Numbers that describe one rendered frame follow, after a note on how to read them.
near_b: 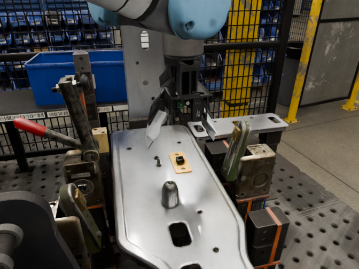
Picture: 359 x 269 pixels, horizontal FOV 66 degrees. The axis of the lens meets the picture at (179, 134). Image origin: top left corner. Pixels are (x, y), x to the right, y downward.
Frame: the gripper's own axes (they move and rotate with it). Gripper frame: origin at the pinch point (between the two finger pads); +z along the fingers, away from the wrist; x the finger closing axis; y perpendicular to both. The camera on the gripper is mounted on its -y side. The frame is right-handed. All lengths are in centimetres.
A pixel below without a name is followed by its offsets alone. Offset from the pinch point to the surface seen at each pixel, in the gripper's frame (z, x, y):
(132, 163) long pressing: 5.2, -10.8, -2.4
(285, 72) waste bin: 63, 189, -237
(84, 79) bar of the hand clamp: -16.3, -18.0, 1.0
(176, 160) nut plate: 4.7, -0.9, -0.4
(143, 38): -14, 0, -55
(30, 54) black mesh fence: -10, -40, -55
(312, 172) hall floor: 105, 137, -102
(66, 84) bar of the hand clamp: -16.0, -21.0, 1.8
